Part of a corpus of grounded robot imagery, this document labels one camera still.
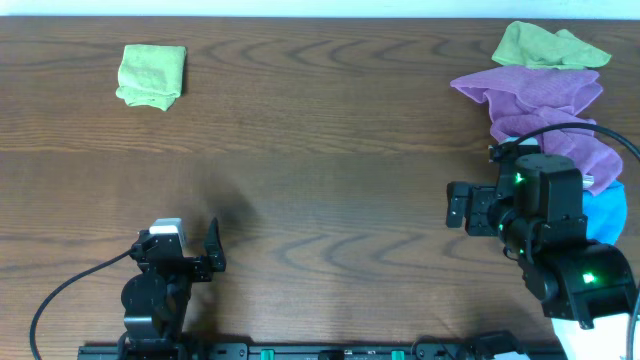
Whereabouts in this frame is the light green microfiber cloth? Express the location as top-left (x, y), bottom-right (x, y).
top-left (116, 44), bottom-right (187, 111)

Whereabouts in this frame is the olive green cloth at back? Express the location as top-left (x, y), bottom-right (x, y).
top-left (492, 21), bottom-right (612, 70)

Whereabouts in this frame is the blue microfiber cloth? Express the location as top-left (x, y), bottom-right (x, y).
top-left (583, 181), bottom-right (628, 245)

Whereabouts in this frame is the purple microfiber cloth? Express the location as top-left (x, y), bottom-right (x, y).
top-left (451, 66), bottom-right (623, 195)

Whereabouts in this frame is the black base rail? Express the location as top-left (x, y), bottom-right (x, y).
top-left (77, 331), bottom-right (567, 360)

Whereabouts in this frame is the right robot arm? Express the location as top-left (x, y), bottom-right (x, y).
top-left (446, 153), bottom-right (638, 332)

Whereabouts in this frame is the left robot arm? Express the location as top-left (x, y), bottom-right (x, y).
top-left (118, 218), bottom-right (226, 359)

